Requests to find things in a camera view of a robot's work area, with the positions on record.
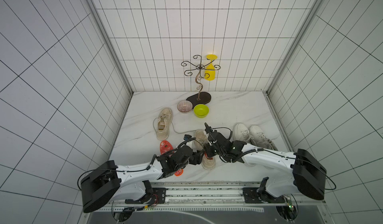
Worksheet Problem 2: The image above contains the red insole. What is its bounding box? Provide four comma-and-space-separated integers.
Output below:
160, 140, 184, 177

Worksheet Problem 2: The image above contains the beige lace sneaker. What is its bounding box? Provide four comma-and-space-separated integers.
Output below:
193, 129, 215, 170
153, 107, 195, 141

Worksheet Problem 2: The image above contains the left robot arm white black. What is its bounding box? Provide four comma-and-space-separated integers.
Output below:
77, 140, 205, 213

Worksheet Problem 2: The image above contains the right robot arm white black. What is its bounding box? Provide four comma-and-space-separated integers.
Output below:
204, 124, 327, 203

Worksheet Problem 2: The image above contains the white sneaker left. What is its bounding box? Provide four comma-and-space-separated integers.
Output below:
233, 123, 262, 151

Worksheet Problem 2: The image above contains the white sneaker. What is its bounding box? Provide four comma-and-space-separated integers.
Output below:
249, 125, 278, 151
233, 123, 262, 151

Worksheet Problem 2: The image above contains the white sneaker right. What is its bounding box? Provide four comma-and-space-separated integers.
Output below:
249, 125, 278, 151

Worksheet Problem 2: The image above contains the green plastic bowl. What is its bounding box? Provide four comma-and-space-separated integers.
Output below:
193, 104, 209, 118

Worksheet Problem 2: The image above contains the pink glass bowl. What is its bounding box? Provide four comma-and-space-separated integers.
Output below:
177, 100, 193, 113

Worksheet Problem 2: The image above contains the ornate metal cup stand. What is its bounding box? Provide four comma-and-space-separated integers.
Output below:
181, 55, 221, 108

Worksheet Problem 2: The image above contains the yellow plastic goblet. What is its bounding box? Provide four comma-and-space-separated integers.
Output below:
204, 55, 217, 81

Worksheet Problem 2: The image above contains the aluminium mounting rail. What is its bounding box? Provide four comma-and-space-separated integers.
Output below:
97, 182, 320, 211

